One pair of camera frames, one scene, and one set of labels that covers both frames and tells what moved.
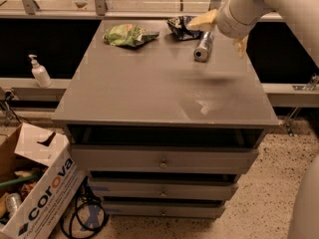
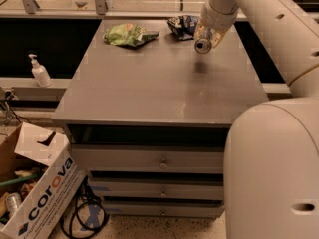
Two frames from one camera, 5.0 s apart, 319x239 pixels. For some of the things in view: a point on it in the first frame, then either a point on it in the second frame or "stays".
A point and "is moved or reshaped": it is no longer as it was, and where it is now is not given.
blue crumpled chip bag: x=178 y=28 stays
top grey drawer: x=114 y=159 stays
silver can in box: x=12 y=202 stays
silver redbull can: x=201 y=53 is moved or reshaped
